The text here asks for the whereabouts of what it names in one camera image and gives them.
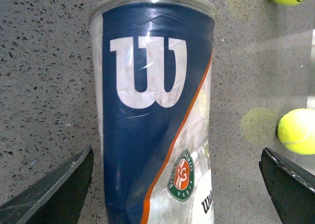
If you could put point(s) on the Wilson tennis ball can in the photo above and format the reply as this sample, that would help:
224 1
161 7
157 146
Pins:
152 67

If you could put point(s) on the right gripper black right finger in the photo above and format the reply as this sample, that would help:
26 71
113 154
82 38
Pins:
291 188

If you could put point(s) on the middle yellow tennis ball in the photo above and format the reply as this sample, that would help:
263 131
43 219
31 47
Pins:
296 130

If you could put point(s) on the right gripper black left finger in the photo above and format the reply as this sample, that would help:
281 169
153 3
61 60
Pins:
57 198

